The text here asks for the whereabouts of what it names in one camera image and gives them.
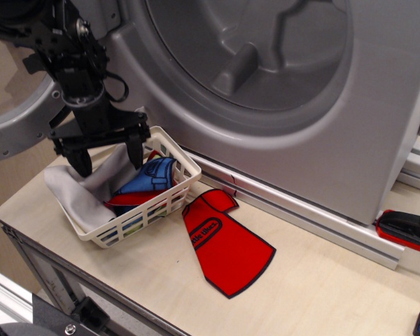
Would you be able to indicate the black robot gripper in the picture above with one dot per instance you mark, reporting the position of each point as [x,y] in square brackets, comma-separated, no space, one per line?
[93,121]

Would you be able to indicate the grey cloth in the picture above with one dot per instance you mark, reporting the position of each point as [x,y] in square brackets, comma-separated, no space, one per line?
[83,197]

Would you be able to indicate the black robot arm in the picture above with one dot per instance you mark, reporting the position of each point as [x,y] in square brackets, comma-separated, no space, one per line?
[65,47]

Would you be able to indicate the white plastic laundry basket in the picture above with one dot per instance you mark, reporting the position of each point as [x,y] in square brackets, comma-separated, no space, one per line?
[131,219]

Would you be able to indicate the grey toy washing machine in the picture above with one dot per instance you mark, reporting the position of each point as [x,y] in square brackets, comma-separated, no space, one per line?
[318,99]

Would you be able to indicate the red cloth in basket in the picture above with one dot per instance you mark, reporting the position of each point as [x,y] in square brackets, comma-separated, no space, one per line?
[131,198]

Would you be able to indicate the blue jeans cloth piece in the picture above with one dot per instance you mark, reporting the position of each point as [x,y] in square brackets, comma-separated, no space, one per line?
[155,175]

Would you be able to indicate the grey round washer door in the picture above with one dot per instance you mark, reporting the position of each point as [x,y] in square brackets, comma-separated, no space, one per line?
[28,102]

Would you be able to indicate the red shirt cloth cutout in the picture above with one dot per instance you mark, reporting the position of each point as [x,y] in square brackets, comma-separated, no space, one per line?
[231,256]

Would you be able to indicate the red and black clamp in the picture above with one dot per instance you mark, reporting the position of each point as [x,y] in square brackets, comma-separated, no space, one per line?
[400,227]

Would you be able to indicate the aluminium table frame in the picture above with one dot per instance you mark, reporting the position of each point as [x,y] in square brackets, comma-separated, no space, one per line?
[83,297]

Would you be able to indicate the aluminium rail under washer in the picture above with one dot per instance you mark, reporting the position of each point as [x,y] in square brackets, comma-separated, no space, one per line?
[342,231]

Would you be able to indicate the black metal bracket with bolt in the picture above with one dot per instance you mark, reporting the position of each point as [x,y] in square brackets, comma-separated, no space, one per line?
[59,323]

